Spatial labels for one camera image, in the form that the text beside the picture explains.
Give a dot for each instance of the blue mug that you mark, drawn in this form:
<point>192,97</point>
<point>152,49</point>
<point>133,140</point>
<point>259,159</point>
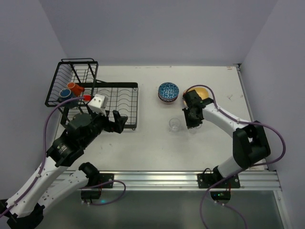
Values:
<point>66,94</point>

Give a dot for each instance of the yellow plastic plate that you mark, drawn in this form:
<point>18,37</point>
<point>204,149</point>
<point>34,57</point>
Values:
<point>202,92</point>

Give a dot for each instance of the black wire dish rack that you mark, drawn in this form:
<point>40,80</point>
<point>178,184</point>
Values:
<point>122,96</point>

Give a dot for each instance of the clear drinking glass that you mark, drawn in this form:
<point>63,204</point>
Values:
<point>194,130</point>
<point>175,125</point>

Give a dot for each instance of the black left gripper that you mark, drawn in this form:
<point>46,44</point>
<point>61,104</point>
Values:
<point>113,122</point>

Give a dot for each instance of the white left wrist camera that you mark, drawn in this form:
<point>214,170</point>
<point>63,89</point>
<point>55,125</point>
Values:
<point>98,104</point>

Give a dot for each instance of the aluminium table rail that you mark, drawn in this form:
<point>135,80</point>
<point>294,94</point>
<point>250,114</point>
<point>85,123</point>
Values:
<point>191,181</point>

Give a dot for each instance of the orange mug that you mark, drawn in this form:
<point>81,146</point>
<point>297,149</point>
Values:
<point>75,88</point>

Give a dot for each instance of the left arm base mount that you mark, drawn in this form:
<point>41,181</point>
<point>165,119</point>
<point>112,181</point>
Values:
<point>90,195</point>

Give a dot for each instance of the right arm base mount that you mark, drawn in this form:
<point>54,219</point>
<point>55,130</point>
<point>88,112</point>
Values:
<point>209,177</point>

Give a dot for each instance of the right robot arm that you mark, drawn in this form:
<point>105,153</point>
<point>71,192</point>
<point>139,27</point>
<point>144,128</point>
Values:
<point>250,143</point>

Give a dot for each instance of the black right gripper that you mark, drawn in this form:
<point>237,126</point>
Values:
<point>190,117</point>

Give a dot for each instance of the blue triangle pattern bowl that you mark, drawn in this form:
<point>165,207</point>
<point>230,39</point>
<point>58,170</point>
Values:
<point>168,90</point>

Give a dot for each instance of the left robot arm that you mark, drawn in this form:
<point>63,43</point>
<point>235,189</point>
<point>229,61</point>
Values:
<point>26,208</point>

